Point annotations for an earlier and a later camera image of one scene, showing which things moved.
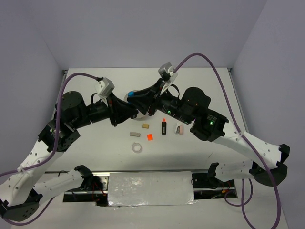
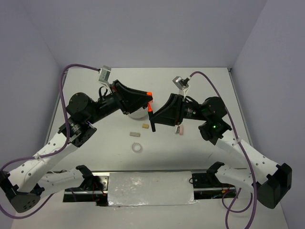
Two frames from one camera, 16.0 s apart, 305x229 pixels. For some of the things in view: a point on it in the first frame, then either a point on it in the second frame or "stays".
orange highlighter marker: (164, 127) to (150, 111)
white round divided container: (141, 114) stays
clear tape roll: (136, 147) stays
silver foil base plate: (150, 188) stays
